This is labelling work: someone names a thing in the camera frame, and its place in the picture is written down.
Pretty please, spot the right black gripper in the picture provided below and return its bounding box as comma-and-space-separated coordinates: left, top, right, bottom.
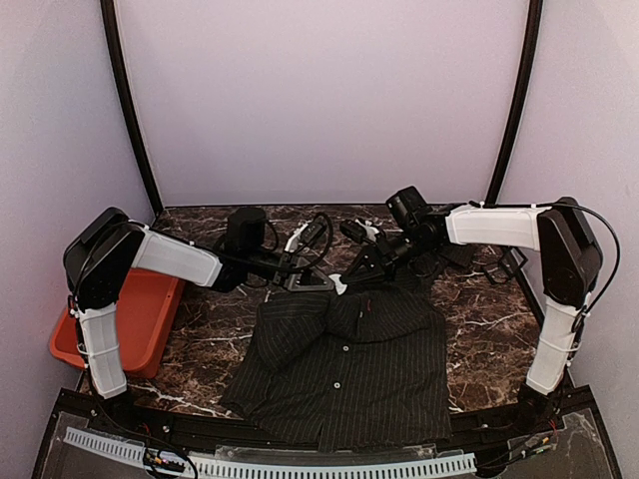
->
340, 227, 433, 283

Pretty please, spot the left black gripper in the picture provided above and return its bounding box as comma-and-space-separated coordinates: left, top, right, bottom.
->
245, 245, 338, 293

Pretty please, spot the black pinstriped shirt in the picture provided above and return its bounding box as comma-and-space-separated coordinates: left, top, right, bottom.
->
219, 243, 475, 453

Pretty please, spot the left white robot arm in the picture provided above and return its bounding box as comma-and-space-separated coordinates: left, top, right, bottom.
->
63, 207, 334, 435

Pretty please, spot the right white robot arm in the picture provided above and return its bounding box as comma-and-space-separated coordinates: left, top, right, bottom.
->
337, 188, 621, 433

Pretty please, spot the black brooch stand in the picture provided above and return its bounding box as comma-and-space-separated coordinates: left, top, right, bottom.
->
481, 246, 528, 285

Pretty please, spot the orange plastic bin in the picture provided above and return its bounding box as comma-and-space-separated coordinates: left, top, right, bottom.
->
48, 268, 185, 379

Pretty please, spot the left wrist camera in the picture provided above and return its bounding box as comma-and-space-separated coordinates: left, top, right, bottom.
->
225, 207, 267, 253

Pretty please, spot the white slotted cable duct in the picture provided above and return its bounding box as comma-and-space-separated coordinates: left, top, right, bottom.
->
63, 426, 477, 478

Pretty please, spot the black front rail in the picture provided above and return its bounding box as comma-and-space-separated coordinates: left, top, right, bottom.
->
55, 385, 596, 457

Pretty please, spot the right black frame post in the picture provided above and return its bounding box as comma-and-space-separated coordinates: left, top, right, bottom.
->
484, 0, 543, 204

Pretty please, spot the black frame post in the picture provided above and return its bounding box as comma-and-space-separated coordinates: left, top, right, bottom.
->
484, 0, 543, 204
100, 0, 164, 218

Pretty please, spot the left black frame post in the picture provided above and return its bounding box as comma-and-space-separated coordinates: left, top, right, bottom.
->
100, 0, 164, 218

